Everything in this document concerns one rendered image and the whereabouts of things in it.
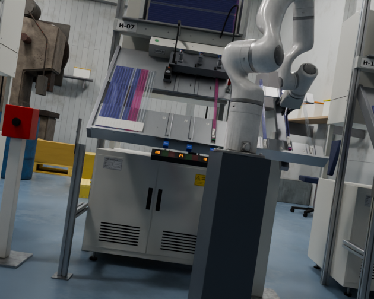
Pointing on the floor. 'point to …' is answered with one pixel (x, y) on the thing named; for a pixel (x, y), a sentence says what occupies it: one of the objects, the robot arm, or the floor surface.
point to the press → (35, 67)
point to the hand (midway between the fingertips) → (285, 111)
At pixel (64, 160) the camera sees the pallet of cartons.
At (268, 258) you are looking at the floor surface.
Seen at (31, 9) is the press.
